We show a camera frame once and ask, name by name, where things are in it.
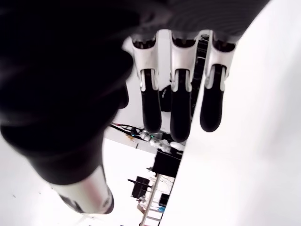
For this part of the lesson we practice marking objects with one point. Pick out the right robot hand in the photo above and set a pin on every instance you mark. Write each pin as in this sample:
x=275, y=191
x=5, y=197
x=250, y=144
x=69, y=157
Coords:
x=58, y=82

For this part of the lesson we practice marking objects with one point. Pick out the black chair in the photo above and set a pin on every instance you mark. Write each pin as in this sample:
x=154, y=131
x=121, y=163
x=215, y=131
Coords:
x=141, y=188

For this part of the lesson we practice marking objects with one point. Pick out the light metal rack cart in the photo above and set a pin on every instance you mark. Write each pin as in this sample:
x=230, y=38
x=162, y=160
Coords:
x=152, y=204

